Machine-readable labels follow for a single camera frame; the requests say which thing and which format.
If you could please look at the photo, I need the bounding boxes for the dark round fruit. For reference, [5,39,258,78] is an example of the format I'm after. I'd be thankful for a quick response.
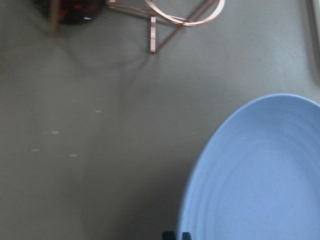
[31,0,106,25]

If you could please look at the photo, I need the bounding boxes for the blue ridged plate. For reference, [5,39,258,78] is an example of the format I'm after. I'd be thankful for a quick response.
[176,94,320,240]

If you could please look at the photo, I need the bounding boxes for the rose gold wire basket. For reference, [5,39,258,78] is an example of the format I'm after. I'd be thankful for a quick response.
[106,0,226,54]

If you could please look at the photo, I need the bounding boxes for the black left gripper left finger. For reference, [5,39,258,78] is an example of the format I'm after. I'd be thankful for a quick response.
[162,231,175,240]

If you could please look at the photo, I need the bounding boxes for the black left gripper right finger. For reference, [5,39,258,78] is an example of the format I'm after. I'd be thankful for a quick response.
[181,232,192,240]

